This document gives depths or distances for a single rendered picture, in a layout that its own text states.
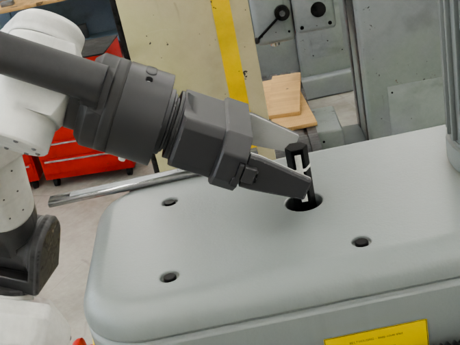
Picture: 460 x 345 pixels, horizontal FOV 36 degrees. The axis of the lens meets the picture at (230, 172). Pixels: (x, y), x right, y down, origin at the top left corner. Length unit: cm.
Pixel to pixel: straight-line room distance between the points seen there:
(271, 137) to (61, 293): 373
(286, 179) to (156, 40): 181
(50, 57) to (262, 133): 23
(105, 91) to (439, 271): 32
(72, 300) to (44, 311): 318
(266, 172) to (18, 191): 46
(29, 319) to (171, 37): 147
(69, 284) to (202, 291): 386
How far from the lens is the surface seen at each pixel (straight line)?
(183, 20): 240
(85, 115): 63
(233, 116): 66
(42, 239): 110
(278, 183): 63
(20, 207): 103
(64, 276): 455
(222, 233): 68
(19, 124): 63
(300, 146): 68
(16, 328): 111
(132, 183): 81
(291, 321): 62
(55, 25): 65
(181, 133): 62
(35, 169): 580
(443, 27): 70
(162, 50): 242
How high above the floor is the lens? 222
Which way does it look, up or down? 25 degrees down
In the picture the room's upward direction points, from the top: 12 degrees counter-clockwise
